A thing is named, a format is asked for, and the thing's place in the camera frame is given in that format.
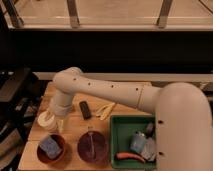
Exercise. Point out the white cylindrical container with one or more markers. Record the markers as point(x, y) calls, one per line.
point(47, 121)

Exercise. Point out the black rectangular block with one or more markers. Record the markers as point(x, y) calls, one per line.
point(86, 113)

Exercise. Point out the clear plastic wrapper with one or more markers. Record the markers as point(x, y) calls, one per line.
point(149, 150)

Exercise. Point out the black side furniture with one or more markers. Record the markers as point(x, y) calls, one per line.
point(17, 91)

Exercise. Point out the purple bowl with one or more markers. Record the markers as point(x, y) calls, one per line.
point(92, 147)

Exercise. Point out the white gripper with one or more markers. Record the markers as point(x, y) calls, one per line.
point(60, 105)

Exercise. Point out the red bowl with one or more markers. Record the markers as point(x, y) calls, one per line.
point(41, 155)

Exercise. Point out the black handled tool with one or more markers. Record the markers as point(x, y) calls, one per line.
point(149, 129)

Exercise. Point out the orange carrot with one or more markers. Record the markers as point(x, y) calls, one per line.
point(126, 155)

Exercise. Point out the blue sponge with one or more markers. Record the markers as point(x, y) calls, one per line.
point(50, 147)

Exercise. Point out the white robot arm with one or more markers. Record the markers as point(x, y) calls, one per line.
point(183, 116)

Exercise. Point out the green plastic tray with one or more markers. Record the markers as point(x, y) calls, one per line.
point(122, 128)

